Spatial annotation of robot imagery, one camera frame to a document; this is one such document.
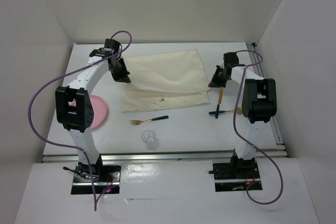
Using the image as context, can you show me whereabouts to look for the aluminium right side rail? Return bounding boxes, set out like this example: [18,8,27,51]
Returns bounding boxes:
[246,41,289,158]

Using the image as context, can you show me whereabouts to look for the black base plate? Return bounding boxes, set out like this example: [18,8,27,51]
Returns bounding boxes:
[63,164,121,195]
[208,163,263,192]

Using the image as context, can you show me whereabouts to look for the cream cloth placemat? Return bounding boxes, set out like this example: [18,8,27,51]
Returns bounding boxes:
[121,49,210,113]

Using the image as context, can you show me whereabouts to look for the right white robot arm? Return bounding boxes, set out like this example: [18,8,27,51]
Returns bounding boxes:
[208,52,277,178]

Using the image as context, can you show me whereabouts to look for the gold spoon green handle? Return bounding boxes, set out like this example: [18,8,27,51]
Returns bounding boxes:
[208,107,243,115]

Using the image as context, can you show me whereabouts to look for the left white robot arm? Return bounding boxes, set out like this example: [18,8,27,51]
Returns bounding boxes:
[55,39,131,182]

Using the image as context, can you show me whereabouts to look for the aluminium rail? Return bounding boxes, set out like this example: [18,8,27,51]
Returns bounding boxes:
[42,150,288,163]
[246,41,289,158]

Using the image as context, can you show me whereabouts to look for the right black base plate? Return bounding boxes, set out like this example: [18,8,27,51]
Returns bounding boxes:
[208,163,263,192]

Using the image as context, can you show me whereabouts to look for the pink plate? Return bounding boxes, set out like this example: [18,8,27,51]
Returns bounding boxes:
[72,94,109,130]

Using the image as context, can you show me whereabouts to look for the clear plastic cup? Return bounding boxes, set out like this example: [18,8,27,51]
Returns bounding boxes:
[141,130,157,150]

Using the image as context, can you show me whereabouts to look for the gold knife green handle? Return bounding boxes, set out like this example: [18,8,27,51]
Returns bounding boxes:
[215,87,223,119]

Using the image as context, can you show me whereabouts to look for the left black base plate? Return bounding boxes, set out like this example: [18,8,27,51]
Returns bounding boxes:
[63,164,121,195]

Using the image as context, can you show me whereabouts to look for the gold fork green handle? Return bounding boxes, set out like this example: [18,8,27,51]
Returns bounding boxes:
[130,115,169,125]

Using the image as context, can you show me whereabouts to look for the aluminium front rail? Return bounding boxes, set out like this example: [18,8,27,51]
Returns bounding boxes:
[42,150,288,163]

